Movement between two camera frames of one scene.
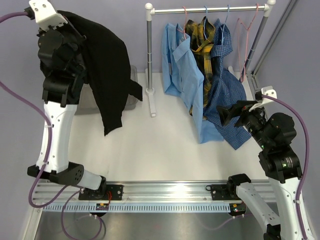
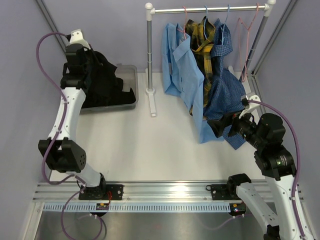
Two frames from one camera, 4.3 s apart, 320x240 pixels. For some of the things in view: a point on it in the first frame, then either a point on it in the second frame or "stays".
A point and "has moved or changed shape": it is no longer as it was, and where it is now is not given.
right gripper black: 226,114 -> 218,125
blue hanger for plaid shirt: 204,22 stays
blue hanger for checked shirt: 222,28 stays
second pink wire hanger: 184,28 stays
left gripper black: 68,27 -> 88,52
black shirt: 107,72 has moved or changed shape
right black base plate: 223,192 stays
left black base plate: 113,192 stays
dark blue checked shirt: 223,87 stays
